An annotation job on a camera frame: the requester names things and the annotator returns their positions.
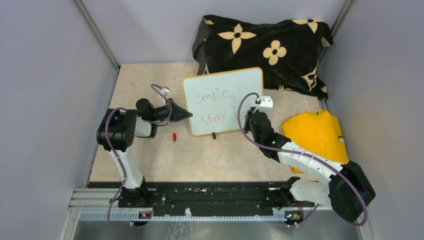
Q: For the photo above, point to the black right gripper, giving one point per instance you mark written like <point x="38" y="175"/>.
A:
<point x="247" y="125"/>

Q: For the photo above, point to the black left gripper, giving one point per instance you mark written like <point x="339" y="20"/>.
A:
<point x="176" y="113"/>

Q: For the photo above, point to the yellow framed whiteboard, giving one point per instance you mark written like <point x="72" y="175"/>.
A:
<point x="214" y="99"/>

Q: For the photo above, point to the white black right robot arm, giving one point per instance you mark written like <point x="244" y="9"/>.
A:
<point x="343" y="187"/>

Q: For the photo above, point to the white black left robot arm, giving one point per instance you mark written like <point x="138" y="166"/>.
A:
<point x="116" y="133"/>

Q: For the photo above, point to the yellow cloth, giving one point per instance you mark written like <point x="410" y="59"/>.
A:
<point x="318" y="132"/>

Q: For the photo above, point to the black floral pillow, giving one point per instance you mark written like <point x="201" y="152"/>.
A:
<point x="287" y="52"/>

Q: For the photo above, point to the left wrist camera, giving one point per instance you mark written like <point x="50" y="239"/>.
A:
<point x="164" y="91"/>

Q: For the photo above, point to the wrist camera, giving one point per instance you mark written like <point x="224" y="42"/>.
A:
<point x="164" y="91"/>
<point x="264" y="104"/>

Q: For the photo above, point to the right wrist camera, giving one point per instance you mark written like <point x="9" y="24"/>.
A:
<point x="264" y="104"/>

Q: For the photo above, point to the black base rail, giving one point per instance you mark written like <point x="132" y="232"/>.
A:
<point x="191" y="201"/>

